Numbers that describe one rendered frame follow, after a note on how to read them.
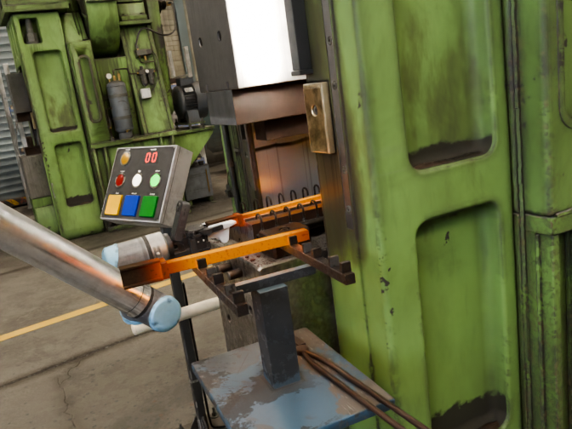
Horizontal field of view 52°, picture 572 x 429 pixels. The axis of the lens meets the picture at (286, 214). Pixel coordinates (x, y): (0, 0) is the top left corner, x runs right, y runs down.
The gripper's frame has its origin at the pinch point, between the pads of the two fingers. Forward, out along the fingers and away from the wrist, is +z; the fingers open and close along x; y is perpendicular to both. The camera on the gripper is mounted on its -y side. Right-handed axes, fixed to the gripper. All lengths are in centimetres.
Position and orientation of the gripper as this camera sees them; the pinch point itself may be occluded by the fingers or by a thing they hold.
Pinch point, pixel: (230, 220)
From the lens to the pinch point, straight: 168.0
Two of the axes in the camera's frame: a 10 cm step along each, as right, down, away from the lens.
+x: 4.5, 1.6, -8.8
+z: 8.8, -2.6, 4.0
